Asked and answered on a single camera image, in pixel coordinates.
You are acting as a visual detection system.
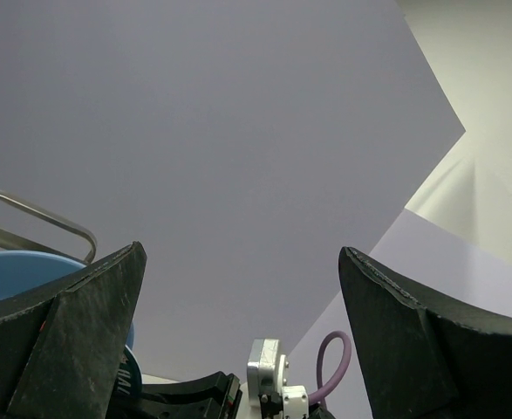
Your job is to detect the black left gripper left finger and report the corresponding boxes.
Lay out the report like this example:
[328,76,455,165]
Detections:
[0,242,147,418]

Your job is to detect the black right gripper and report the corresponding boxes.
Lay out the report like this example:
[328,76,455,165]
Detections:
[106,370,339,419]

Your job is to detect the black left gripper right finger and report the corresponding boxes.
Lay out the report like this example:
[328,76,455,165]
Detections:
[338,247,512,418]

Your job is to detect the blue plastic plate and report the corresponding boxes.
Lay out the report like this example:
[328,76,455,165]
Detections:
[0,243,146,368]

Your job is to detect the white plate with dark rim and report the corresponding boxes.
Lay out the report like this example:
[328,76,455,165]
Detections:
[113,345,143,398]

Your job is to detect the steel two-tier dish rack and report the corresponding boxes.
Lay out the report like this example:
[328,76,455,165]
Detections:
[0,189,98,264]

